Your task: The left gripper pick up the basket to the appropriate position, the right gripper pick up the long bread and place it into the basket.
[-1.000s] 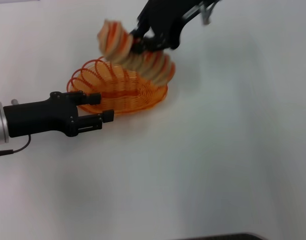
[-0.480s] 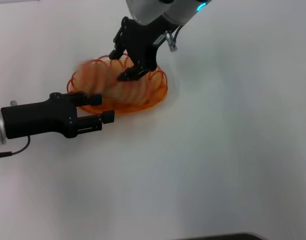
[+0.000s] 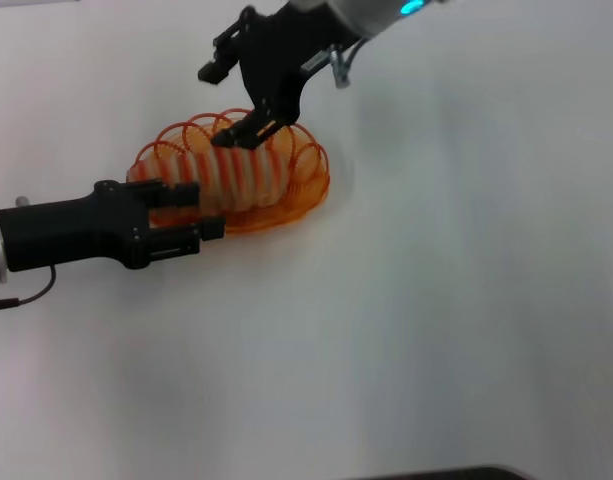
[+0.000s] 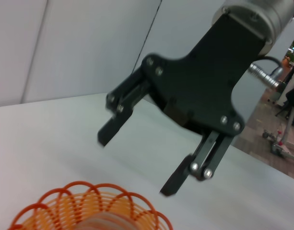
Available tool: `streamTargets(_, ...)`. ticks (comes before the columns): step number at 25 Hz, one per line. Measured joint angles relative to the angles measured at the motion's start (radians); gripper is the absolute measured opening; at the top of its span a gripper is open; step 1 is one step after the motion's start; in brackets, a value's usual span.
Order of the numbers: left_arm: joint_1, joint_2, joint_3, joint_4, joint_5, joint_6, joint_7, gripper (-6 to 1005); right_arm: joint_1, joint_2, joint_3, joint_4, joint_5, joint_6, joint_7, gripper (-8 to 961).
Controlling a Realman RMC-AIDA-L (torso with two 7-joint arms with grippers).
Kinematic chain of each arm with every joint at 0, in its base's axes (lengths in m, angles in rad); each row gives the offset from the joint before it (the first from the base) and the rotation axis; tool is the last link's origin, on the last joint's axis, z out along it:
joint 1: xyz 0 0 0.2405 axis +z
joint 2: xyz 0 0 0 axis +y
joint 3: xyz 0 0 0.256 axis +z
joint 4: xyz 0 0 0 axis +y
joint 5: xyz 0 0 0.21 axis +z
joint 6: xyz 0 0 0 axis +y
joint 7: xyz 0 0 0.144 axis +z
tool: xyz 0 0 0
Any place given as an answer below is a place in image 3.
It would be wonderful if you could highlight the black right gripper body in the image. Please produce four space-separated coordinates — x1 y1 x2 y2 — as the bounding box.
237 1 358 125

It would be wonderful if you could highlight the orange white striped bread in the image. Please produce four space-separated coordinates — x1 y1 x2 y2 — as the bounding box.
127 142 295 222

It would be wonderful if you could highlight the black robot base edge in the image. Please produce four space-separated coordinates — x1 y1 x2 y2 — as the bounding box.
369 464 530 480

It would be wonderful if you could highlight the right wrist cable with clip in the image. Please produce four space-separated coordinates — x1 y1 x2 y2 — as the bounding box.
327 35 370 90

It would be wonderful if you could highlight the orange wire basket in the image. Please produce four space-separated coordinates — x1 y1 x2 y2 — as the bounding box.
127 106 332 237

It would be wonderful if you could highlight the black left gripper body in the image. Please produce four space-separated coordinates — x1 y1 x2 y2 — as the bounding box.
0 179 153 271

